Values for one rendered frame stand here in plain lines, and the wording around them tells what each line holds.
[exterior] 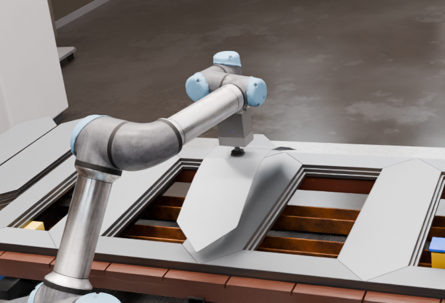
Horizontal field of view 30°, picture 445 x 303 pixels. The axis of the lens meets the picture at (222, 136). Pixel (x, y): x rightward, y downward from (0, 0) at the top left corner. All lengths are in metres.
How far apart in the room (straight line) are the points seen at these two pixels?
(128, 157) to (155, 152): 0.06
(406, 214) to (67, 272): 0.96
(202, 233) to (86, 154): 0.44
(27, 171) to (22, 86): 2.63
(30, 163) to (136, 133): 1.22
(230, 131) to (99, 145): 0.54
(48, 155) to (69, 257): 1.18
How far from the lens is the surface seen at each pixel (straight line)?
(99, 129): 1.97
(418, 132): 5.16
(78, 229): 1.99
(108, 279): 2.34
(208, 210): 2.29
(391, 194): 2.50
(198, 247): 2.23
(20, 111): 5.61
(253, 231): 2.35
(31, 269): 2.48
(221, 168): 2.38
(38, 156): 3.14
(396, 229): 2.31
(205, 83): 2.22
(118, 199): 2.66
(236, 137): 2.38
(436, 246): 2.16
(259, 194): 2.56
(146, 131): 1.92
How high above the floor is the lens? 1.97
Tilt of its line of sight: 22 degrees down
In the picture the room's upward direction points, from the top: 7 degrees counter-clockwise
